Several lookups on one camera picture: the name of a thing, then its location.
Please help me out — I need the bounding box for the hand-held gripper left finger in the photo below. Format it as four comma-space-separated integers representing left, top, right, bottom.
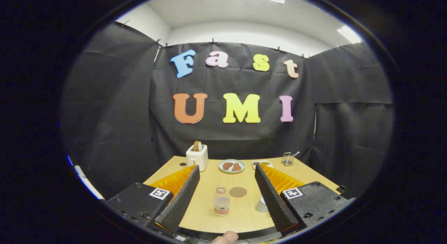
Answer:
101, 164, 201, 236

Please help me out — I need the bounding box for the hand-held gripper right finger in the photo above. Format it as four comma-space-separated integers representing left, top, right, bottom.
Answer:
254, 163, 357, 234

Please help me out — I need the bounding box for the light blue cup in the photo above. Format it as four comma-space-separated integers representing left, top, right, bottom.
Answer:
255, 196, 270, 213

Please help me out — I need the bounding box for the clear plastic juice bottle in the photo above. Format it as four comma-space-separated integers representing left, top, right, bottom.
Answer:
213, 186, 231, 216

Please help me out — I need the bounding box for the small white oval dish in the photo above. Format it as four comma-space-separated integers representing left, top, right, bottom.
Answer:
251, 160, 273, 170

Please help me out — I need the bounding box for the white toaster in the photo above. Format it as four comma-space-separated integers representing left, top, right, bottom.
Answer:
186, 144, 209, 172

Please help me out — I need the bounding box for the wooden table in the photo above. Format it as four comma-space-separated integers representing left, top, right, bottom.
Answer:
143, 156, 341, 234

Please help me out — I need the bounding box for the pale green round plate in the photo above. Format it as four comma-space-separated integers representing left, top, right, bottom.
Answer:
218, 159, 246, 174

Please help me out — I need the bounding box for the black backdrop cloth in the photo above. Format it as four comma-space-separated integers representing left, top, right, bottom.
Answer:
61, 22, 395, 202

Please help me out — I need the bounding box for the small ceiling light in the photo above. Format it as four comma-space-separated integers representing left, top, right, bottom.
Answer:
336, 25, 362, 44

